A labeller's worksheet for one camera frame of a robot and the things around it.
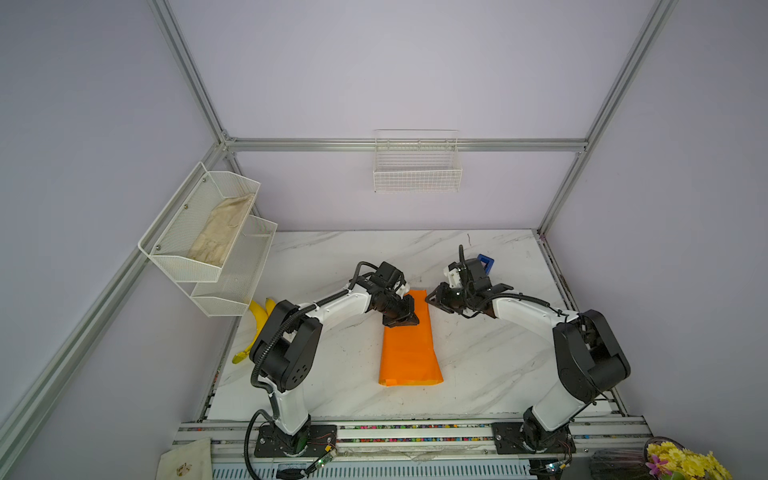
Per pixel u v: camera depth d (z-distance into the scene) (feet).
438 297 2.67
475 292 2.35
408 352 2.68
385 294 2.45
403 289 2.83
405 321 2.59
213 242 2.51
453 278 2.77
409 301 2.62
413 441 2.45
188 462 2.30
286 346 1.57
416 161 3.10
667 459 1.68
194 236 2.55
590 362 1.52
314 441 2.36
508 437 2.41
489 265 3.39
